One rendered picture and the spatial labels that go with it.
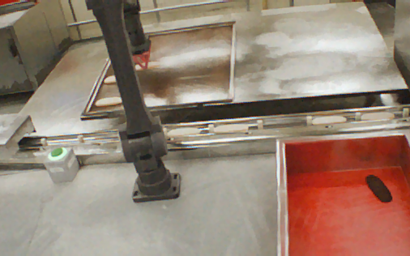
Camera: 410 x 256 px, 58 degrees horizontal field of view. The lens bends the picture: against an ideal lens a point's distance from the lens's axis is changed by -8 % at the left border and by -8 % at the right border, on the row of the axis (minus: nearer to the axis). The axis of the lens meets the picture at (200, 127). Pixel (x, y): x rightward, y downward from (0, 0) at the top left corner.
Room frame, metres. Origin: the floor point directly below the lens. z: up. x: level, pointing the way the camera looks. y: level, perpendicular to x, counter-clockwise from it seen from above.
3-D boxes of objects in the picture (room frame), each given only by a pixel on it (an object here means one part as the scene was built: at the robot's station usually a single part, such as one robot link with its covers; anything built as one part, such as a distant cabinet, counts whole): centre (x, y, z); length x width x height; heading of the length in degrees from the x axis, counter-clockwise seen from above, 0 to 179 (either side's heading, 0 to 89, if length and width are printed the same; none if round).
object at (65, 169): (0.95, 0.42, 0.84); 0.08 x 0.08 x 0.11; 77
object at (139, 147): (0.83, 0.15, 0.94); 0.09 x 0.05 x 0.10; 1
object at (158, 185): (0.80, 0.14, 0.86); 0.12 x 0.09 x 0.08; 83
